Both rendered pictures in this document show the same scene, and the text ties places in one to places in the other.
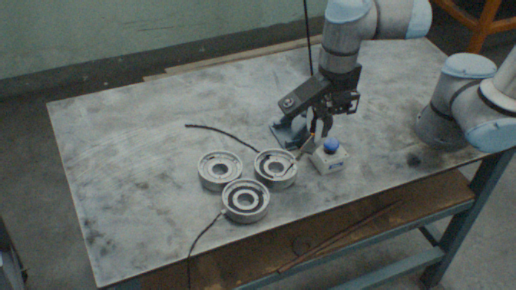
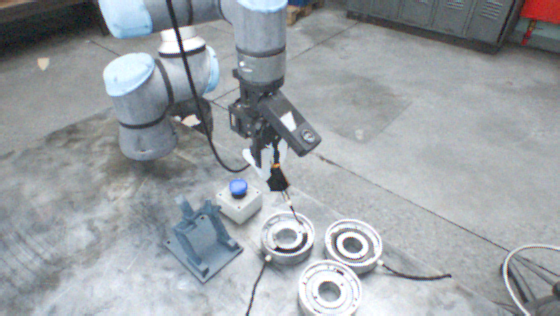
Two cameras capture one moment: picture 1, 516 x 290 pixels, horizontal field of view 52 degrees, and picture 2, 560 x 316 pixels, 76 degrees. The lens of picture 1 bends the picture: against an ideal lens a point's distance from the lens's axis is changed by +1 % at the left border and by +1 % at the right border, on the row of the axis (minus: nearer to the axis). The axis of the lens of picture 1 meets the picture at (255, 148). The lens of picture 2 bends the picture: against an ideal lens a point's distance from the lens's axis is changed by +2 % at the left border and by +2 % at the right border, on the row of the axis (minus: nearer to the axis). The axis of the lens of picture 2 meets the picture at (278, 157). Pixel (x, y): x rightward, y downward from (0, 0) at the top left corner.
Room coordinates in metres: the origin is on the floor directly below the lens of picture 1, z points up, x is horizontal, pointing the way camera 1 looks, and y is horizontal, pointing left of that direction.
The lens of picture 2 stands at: (1.03, 0.33, 1.39)
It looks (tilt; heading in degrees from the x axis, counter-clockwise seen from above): 40 degrees down; 248
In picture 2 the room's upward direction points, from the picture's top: straight up
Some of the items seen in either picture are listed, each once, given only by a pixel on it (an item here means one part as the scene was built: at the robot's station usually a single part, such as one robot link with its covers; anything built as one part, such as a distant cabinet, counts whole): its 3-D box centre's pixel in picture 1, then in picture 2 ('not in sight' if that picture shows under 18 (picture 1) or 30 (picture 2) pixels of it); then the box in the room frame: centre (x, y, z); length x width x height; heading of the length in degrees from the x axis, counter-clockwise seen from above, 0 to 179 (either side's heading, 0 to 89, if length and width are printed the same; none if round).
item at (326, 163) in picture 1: (330, 155); (238, 198); (0.92, -0.19, 0.82); 0.08 x 0.07 x 0.05; 118
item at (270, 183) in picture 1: (276, 169); (287, 238); (0.86, -0.05, 0.82); 0.10 x 0.10 x 0.04
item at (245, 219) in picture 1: (245, 202); (351, 247); (0.75, 0.01, 0.82); 0.10 x 0.10 x 0.04
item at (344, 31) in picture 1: (347, 20); (258, 7); (0.87, -0.15, 1.23); 0.09 x 0.08 x 0.11; 101
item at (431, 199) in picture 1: (282, 212); not in sight; (1.07, -0.10, 0.40); 1.17 x 0.59 x 0.80; 118
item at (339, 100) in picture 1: (334, 87); (260, 105); (0.87, -0.15, 1.07); 0.09 x 0.08 x 0.12; 116
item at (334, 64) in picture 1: (337, 54); (260, 62); (0.87, -0.14, 1.15); 0.08 x 0.08 x 0.05
